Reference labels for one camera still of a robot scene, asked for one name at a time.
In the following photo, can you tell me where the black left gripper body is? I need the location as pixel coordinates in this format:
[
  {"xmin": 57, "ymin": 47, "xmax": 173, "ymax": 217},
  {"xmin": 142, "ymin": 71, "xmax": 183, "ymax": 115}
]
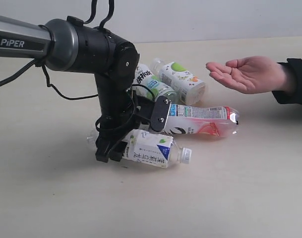
[{"xmin": 95, "ymin": 95, "xmax": 156, "ymax": 139}]

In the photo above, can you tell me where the white tea label bottle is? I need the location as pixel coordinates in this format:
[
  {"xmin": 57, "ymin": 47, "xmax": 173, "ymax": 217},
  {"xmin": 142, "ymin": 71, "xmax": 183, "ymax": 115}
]
[{"xmin": 86, "ymin": 128, "xmax": 192, "ymax": 169}]

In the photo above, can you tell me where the lime label clear bottle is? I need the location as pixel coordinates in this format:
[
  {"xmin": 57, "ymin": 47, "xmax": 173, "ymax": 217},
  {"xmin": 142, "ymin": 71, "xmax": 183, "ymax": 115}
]
[{"xmin": 133, "ymin": 63, "xmax": 177, "ymax": 103}]

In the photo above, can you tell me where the pink label black-cap bottle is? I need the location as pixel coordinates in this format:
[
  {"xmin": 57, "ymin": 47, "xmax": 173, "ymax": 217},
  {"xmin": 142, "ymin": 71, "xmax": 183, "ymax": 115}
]
[{"xmin": 164, "ymin": 104, "xmax": 240, "ymax": 137}]

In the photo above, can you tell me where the black sleeved forearm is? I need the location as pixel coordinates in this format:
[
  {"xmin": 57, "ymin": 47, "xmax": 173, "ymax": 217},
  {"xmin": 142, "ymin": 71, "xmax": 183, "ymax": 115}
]
[{"xmin": 272, "ymin": 58, "xmax": 302, "ymax": 105}]

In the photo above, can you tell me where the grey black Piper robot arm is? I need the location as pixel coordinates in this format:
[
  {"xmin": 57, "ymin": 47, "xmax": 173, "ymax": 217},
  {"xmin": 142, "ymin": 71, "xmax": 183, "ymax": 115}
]
[{"xmin": 0, "ymin": 15, "xmax": 153, "ymax": 162}]

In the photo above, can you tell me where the white fruit label bottle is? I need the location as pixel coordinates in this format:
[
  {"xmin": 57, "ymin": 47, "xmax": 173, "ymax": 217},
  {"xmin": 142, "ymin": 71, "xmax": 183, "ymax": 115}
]
[{"xmin": 150, "ymin": 58, "xmax": 206, "ymax": 106}]

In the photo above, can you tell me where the person's open hand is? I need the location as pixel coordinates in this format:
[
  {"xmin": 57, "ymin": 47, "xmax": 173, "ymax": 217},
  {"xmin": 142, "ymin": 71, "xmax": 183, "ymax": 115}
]
[{"xmin": 206, "ymin": 56, "xmax": 287, "ymax": 94}]

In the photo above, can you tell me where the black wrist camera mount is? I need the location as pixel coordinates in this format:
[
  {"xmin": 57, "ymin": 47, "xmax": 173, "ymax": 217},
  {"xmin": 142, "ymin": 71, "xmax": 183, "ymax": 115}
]
[{"xmin": 135, "ymin": 96, "xmax": 171, "ymax": 133}]

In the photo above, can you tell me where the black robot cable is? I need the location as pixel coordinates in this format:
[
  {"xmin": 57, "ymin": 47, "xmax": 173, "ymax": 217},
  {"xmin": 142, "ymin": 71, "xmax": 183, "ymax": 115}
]
[{"xmin": 0, "ymin": 0, "xmax": 154, "ymax": 136}]

